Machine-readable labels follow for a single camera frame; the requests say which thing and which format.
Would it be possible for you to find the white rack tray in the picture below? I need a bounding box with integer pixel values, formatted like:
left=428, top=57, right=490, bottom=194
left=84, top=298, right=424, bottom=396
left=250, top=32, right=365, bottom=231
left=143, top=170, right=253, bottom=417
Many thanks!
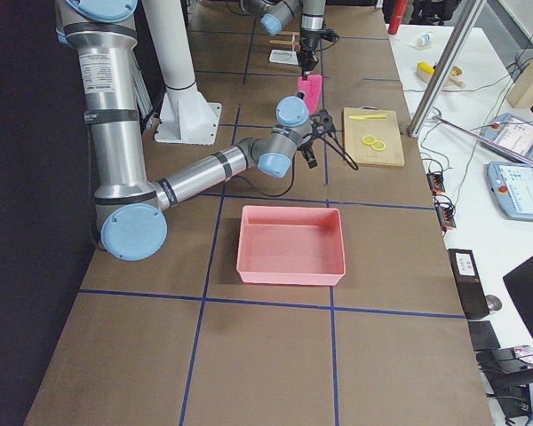
left=269, top=49, right=298, bottom=66

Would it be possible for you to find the bamboo cutting board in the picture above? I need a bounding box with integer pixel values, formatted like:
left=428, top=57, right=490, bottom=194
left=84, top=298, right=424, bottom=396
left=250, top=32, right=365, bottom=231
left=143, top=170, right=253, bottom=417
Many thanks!
left=343, top=107, right=405, bottom=167

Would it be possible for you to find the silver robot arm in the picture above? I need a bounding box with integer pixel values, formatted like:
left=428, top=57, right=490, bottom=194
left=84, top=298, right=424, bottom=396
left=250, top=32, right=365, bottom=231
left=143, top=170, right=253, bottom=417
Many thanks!
left=239, top=0, right=326, bottom=80
left=55, top=1, right=326, bottom=261

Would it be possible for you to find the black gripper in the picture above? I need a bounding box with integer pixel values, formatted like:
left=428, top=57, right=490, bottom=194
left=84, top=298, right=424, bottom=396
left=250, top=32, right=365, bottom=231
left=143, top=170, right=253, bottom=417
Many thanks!
left=298, top=133, right=359, bottom=171
left=298, top=28, right=322, bottom=81

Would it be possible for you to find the black power box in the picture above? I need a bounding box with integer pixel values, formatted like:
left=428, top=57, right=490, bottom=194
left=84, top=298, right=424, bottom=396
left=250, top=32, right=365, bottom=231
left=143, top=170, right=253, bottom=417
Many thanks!
left=447, top=248, right=489, bottom=320

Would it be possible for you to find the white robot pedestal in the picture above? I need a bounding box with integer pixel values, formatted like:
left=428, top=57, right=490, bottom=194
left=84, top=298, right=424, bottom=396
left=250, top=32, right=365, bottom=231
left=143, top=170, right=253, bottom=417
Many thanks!
left=142, top=0, right=222, bottom=146

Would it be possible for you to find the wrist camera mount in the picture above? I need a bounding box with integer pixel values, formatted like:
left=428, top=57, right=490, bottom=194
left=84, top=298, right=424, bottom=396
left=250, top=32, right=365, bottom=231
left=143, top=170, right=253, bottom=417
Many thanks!
left=310, top=109, right=337, bottom=141

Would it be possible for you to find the red fire extinguisher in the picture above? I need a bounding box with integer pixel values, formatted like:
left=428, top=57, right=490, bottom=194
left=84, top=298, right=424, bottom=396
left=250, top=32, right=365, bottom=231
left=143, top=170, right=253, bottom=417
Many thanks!
left=387, top=0, right=409, bottom=36

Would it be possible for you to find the pink plastic bin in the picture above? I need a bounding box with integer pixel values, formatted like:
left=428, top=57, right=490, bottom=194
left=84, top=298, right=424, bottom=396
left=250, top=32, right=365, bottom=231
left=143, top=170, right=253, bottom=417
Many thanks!
left=236, top=205, right=346, bottom=286

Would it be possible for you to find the lemon slice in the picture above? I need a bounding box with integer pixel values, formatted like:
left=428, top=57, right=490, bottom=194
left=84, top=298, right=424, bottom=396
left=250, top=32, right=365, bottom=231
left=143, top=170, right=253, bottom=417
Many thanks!
left=371, top=140, right=386, bottom=152
left=362, top=135, right=377, bottom=146

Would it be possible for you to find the teach pendant tablet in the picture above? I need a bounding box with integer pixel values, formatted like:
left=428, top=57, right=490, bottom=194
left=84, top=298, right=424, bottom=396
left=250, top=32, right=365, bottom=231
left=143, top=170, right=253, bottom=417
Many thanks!
left=480, top=113, right=533, bottom=159
left=486, top=162, right=533, bottom=222

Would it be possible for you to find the yellow plastic knife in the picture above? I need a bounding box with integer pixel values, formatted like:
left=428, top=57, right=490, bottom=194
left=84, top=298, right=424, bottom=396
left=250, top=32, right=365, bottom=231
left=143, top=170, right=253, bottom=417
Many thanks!
left=348, top=114, right=387, bottom=121

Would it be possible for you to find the pink microfiber cloth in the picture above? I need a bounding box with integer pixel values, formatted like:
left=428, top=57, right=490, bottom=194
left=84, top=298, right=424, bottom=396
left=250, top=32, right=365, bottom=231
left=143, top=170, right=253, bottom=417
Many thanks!
left=297, top=75, right=323, bottom=114

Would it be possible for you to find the aluminium frame post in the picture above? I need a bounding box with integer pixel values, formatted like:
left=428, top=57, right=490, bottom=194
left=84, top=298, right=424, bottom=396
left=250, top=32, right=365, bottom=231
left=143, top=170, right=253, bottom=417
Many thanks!
left=408, top=0, right=487, bottom=138

